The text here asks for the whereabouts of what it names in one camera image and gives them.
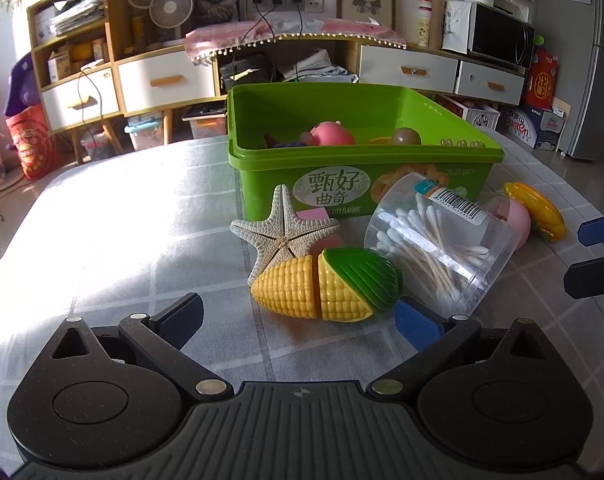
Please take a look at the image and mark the red printed bag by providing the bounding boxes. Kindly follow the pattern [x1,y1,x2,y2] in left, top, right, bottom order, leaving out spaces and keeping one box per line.
[6,105,65,181]

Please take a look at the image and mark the pink fringed cloth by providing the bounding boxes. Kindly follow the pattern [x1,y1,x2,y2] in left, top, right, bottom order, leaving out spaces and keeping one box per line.
[184,17,407,66]

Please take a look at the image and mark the green husk toy corn half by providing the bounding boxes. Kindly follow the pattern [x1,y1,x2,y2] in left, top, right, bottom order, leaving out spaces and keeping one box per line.
[318,247,405,323]

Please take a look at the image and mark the purple plastic stool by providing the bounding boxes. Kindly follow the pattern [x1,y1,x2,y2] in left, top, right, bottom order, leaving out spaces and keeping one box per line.
[4,52,43,116]

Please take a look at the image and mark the yellow toy corn half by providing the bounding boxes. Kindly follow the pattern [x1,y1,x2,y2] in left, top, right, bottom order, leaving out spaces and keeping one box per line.
[251,255,317,320]

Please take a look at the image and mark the beige starfish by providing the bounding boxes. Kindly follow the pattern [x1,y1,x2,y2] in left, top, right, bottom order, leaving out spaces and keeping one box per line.
[230,184,341,288]

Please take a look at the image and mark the stack of papers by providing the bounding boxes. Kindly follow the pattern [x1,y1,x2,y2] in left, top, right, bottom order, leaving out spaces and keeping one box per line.
[49,0,105,36]

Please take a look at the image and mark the red gift bag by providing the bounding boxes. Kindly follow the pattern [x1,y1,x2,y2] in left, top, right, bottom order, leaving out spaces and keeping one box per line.
[526,50,560,111]

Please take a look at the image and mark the clear cotton swab jar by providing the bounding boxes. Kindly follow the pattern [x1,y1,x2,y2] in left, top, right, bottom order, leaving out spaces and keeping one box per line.
[363,172,525,318]

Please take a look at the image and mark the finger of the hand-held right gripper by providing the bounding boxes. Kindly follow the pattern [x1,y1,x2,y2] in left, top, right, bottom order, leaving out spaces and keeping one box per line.
[578,212,604,256]
[563,255,604,300]

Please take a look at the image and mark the brown ball toy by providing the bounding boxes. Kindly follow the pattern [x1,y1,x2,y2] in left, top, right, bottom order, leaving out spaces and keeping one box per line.
[392,127,423,146]

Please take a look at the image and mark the wall socket strip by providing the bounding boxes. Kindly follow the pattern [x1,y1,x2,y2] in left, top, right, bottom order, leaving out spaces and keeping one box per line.
[252,0,325,13]

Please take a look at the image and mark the grey checked blanket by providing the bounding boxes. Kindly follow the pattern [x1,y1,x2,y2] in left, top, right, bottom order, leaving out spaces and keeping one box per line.
[0,130,604,411]

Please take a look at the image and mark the white blue carton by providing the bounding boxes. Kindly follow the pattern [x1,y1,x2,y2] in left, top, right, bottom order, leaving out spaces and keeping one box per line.
[504,107,567,151]

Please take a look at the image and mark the green plastic box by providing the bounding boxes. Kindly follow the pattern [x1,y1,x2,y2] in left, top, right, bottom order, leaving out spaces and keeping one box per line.
[227,83,505,218]

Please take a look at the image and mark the wooden cabinet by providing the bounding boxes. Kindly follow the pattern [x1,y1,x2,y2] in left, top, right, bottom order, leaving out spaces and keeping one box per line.
[27,0,532,161]

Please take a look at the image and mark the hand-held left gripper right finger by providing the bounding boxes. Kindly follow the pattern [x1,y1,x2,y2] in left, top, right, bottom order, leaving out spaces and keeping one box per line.
[366,297,552,396]

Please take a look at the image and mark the pink toy egg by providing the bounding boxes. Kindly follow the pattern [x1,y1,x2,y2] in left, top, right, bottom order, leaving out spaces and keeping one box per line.
[482,196,532,251]

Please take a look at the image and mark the white drawer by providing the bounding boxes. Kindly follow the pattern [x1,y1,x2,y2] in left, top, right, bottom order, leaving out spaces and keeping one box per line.
[454,61,525,106]
[359,45,460,95]
[117,51,217,113]
[41,67,120,131]

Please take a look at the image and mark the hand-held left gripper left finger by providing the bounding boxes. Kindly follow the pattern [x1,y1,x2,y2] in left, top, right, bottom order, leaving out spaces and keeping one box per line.
[44,292,235,403]

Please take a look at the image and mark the folded light cloths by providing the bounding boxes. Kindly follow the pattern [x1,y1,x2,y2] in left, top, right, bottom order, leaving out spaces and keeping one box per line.
[277,50,359,83]

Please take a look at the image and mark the small white desk fan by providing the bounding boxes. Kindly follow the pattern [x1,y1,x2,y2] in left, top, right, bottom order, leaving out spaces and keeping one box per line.
[149,0,191,41]

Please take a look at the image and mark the yellow tall canister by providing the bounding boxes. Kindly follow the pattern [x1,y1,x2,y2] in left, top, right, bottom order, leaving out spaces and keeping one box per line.
[418,0,435,48]

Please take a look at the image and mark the small yellow green toy corn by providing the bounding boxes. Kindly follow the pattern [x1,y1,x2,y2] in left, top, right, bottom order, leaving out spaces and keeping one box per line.
[503,181,567,243]

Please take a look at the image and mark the grey refrigerator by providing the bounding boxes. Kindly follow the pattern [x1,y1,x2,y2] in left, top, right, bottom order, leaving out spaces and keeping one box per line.
[562,0,604,161]

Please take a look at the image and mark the pink toy pig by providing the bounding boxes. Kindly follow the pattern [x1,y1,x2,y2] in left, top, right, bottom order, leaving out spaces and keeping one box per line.
[299,121,357,147]

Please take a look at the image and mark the clear storage bin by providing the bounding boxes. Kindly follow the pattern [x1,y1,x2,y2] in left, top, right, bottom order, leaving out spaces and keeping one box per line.
[182,102,229,140]
[124,115,165,151]

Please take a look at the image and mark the black bag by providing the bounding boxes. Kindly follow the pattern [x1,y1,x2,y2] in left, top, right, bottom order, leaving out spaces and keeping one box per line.
[219,55,273,93]

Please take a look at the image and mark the black microwave oven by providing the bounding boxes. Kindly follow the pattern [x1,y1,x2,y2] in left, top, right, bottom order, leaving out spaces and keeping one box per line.
[469,2,536,68]

